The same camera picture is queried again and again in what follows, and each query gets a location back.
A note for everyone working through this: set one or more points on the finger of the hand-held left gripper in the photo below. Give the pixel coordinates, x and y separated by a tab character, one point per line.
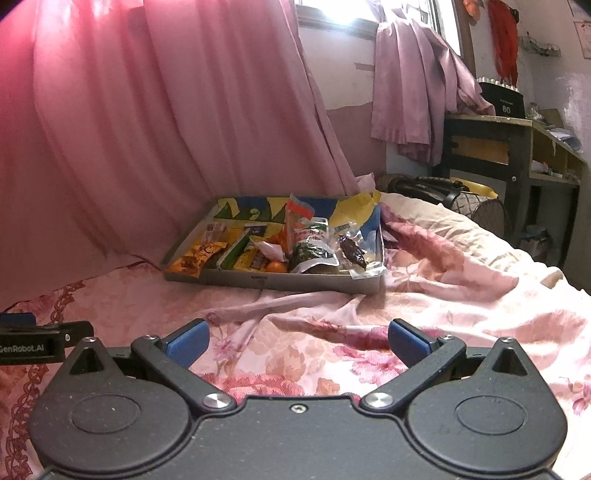
16	319
46	332

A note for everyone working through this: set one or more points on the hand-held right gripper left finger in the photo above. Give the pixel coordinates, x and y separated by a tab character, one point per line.
189	344

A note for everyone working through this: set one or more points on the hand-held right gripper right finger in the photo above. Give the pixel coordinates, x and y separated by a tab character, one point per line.
408	344

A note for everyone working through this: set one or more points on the orange brown-print snack packet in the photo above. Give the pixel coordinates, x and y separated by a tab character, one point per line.
196	258

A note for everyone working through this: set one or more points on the green stick packet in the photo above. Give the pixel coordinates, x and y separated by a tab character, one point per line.
233	253

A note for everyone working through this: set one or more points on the yellow snack packet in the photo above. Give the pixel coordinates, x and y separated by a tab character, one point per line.
247	261

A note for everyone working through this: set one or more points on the dark date packet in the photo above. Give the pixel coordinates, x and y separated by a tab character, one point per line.
354	253

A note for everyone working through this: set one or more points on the grey shallow cardboard box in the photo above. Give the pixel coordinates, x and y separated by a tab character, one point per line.
277	280

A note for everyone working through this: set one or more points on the tangerine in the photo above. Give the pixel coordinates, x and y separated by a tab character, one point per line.
276	267

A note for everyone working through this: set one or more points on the white green seaweed packet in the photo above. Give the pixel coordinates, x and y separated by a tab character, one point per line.
314	251

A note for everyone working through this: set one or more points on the clear barcode snack packet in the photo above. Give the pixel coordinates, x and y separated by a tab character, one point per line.
344	228

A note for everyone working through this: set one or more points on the navy stick packet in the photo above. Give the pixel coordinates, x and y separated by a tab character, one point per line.
255	227

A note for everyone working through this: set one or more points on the pink floral bedsheet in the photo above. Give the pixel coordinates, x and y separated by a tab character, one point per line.
461	286

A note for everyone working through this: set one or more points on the colourful painted paper sheet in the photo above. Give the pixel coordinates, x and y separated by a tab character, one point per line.
258	205

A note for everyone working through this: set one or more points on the black quilted bag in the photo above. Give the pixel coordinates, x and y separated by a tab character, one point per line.
425	184

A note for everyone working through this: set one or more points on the black yellow desk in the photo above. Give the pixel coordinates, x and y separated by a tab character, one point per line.
485	138

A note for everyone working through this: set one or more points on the pink curtain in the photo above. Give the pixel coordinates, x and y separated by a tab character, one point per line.
161	115

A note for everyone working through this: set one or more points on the white paper pile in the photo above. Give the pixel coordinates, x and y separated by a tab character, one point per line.
561	136

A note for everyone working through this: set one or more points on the black number box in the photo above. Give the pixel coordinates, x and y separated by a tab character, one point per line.
503	104

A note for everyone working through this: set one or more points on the lilac hanging cloth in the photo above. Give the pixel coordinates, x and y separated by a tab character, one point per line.
415	83

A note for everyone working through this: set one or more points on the red hanging decoration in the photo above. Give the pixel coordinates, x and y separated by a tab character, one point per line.
503	37

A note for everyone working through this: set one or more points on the window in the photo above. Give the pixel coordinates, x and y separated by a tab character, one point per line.
332	9

